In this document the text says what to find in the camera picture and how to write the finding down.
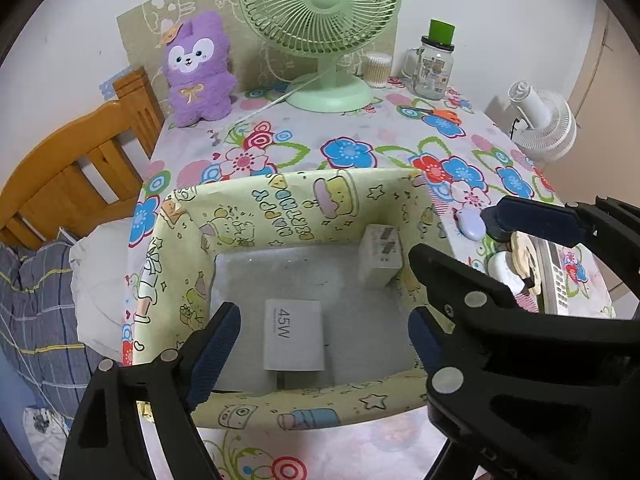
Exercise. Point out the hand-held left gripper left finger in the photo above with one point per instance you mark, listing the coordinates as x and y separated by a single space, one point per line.
215 355

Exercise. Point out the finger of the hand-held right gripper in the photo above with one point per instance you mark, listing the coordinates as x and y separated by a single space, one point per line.
440 270
535 222

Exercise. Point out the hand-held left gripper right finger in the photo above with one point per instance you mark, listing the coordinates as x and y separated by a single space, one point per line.
425 340

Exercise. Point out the beige round cartoon object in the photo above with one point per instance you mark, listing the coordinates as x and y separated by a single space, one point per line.
525 255

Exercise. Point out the white ribbed box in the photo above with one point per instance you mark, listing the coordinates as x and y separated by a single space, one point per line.
552 280

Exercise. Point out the yellow cartoon fabric storage box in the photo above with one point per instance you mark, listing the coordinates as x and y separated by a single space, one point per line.
185 260

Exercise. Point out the lavender oval object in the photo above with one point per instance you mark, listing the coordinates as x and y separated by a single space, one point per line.
472 224

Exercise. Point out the white cube charger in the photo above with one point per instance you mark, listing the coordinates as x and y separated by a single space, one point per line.
380 260

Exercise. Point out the white flat power adapter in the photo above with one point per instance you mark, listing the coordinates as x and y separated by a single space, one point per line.
295 335

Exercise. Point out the white clip fan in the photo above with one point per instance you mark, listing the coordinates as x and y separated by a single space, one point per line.
547 127

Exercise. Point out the white pillow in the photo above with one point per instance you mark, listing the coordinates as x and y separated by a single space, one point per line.
100 300

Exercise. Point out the beige door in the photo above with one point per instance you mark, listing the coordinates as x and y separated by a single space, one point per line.
605 70

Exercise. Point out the blue plaid bedding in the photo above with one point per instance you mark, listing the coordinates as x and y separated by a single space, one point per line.
40 330

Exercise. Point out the glass jar mug green lid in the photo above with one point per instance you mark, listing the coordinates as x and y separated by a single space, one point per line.
432 70

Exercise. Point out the white dark printed cloth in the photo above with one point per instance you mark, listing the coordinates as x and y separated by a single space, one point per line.
45 430

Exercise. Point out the floral tablecloth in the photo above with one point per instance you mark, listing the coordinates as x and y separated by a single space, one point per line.
300 130

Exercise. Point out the green desk fan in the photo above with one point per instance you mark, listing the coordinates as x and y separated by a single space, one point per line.
327 95

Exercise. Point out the cotton swab container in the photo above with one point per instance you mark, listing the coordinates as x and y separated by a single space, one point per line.
378 70

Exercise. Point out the purple plush toy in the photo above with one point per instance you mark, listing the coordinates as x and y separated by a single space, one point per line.
197 85

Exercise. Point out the blue patterned paper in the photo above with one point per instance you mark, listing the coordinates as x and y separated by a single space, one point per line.
109 85

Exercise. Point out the beige printed wall cloth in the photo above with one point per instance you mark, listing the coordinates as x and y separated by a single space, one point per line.
140 35

